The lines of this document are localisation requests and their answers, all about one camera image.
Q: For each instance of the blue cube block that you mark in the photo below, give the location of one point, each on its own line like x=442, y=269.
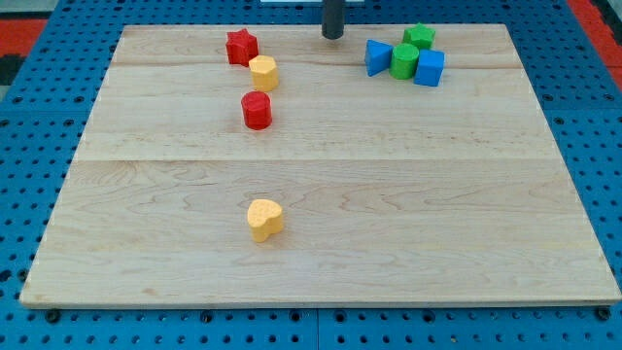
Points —
x=430, y=68

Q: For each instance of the yellow heart block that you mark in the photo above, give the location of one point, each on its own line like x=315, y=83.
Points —
x=264, y=218

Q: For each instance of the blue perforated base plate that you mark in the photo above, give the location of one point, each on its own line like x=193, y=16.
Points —
x=45, y=111

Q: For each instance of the red star block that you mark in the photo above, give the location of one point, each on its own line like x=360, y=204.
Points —
x=241, y=47

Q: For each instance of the wooden board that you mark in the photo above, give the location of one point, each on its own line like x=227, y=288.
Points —
x=393, y=194

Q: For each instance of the green star block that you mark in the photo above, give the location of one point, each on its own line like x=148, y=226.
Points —
x=420, y=36

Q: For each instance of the red cylinder block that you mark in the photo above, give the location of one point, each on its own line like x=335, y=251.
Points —
x=256, y=107

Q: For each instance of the blue triangle block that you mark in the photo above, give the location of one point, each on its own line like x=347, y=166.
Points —
x=377, y=58

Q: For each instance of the green cylinder block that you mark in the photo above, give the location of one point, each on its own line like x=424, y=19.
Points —
x=404, y=61

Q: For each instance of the yellow hexagon block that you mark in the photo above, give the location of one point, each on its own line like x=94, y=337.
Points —
x=264, y=73

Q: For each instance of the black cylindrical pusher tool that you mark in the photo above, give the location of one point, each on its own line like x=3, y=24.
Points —
x=333, y=19

